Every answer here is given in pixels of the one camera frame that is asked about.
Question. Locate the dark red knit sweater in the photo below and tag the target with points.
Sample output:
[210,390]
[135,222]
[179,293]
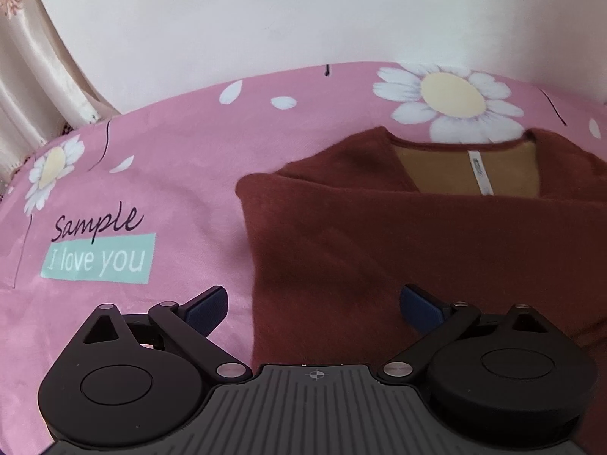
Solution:
[336,236]

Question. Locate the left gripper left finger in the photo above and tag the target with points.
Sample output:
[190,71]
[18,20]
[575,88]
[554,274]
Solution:
[186,328]

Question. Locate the beige patterned curtain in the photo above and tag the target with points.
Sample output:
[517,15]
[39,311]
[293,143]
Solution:
[42,88]

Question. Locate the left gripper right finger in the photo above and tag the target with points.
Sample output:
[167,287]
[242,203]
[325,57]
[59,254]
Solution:
[437,322]

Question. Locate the pink floral bed sheet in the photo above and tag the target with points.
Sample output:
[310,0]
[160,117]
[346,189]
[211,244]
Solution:
[105,223]

